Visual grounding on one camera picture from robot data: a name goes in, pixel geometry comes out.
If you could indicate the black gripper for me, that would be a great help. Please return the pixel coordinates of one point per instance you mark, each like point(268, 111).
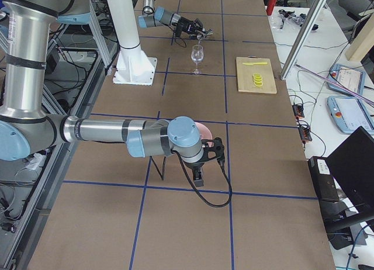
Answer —
point(190, 27)
point(195, 167)

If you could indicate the steel double jigger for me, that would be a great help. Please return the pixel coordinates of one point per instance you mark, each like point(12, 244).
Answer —
point(201, 35)

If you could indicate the clear wine glass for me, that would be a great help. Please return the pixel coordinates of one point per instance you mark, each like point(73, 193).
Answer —
point(197, 56)

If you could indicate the pink bowl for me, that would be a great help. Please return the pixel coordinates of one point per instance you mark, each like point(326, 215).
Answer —
point(204, 132)

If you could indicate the yellow plastic knife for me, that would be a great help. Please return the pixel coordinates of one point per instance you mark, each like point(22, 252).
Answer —
point(255, 63)

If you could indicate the bamboo cutting board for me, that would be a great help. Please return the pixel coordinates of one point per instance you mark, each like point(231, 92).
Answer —
point(245, 80)

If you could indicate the lemon slice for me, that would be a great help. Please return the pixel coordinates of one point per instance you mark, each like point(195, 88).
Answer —
point(258, 84)
point(257, 75)
point(258, 80)

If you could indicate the red cylinder bottle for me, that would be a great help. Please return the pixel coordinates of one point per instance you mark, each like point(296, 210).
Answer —
point(270, 7)

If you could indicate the clear plastic bag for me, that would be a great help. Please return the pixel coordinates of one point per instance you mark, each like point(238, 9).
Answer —
point(286, 19)

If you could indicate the grey office chair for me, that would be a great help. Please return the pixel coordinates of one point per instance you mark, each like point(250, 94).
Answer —
point(353, 8)

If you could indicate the black monitor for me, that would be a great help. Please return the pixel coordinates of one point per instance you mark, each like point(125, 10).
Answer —
point(351, 165)

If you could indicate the silver reacher grabber stick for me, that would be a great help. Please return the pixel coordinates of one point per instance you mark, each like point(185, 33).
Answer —
point(337, 84)

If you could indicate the blue teach pendant far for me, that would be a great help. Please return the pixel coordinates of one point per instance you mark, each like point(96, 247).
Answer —
point(351, 78)

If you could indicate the blue teach pendant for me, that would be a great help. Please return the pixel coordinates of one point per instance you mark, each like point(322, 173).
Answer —
point(351, 78)
point(349, 113)

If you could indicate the light wooden plank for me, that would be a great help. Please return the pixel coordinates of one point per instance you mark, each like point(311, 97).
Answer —
point(362, 43)

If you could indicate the blue teach pendant near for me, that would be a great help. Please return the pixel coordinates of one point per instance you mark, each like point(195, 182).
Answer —
point(349, 113)

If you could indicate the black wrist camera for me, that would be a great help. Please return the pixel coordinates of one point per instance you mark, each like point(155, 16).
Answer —
point(213, 150)

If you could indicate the white pedestal column base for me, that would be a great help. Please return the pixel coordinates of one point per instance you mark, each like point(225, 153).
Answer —
point(133, 66)

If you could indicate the aluminium frame post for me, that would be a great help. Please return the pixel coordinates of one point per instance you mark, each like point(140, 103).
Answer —
point(306, 28)

